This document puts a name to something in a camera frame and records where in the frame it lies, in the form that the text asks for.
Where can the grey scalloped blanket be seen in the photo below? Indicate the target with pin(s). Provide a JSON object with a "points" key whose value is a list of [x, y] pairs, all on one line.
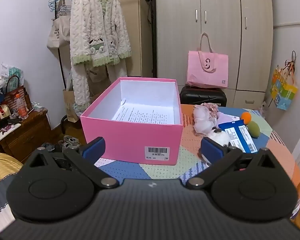
{"points": [[0, 200]]}

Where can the beige canvas tote bag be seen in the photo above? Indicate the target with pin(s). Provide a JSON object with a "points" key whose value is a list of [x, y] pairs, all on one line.
{"points": [[56, 32]]}

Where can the green makeup sponge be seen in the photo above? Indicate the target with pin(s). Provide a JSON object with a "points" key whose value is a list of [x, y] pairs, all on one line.
{"points": [[254, 129]]}

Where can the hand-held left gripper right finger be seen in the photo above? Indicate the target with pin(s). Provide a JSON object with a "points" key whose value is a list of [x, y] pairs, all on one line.
{"points": [[212, 150]]}

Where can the pink tote bag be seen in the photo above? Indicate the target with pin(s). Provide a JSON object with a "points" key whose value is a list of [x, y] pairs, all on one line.
{"points": [[207, 72]]}

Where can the fluffy white pants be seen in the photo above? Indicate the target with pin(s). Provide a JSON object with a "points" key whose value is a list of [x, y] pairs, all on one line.
{"points": [[80, 85]]}

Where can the orange ball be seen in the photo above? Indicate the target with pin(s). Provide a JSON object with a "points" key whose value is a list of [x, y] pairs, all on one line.
{"points": [[246, 118]]}

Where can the yellow blanket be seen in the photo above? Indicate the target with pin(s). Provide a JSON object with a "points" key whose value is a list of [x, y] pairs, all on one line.
{"points": [[2, 170]]}

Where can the white plush toy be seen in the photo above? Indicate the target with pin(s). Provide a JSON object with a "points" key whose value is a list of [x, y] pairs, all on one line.
{"points": [[221, 137]]}

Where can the black suitcase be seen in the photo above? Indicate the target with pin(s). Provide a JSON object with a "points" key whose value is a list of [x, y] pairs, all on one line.
{"points": [[202, 96]]}

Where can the pink cardboard box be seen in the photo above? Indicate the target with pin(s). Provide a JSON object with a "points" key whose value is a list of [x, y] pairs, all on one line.
{"points": [[130, 140]]}

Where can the colourful printed gift bag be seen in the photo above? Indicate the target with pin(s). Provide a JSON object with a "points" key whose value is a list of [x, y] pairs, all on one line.
{"points": [[283, 92]]}

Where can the woven basket bag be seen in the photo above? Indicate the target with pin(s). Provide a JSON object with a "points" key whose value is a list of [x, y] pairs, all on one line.
{"points": [[13, 97]]}

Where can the brown paper bag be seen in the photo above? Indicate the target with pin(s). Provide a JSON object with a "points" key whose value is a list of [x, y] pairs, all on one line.
{"points": [[70, 102]]}

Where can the plastic bag with green pack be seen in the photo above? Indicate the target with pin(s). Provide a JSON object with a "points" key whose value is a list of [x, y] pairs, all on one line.
{"points": [[13, 71]]}

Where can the black clothes rack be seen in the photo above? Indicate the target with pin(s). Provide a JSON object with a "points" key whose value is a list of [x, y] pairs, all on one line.
{"points": [[60, 62]]}

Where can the blue wipes packet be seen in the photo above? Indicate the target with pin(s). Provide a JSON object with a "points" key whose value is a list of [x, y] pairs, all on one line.
{"points": [[242, 137]]}

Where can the fluffy white green jacket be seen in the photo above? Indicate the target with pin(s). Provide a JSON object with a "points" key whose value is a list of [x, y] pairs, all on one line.
{"points": [[90, 25]]}

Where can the beige wardrobe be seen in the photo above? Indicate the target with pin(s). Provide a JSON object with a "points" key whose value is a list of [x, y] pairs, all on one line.
{"points": [[222, 0]]}

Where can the pair of shoes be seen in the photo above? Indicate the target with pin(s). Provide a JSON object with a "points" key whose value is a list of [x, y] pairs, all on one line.
{"points": [[68, 141]]}

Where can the orange drink bottle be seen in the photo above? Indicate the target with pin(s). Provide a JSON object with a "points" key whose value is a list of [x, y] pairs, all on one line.
{"points": [[22, 108]]}

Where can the printed paper sheet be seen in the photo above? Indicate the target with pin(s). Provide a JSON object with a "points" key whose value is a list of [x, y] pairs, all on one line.
{"points": [[145, 116]]}

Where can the wooden nightstand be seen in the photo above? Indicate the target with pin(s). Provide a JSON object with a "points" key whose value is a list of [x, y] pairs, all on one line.
{"points": [[22, 135]]}

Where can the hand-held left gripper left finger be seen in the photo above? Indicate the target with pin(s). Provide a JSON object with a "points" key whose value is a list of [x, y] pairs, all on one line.
{"points": [[93, 149]]}

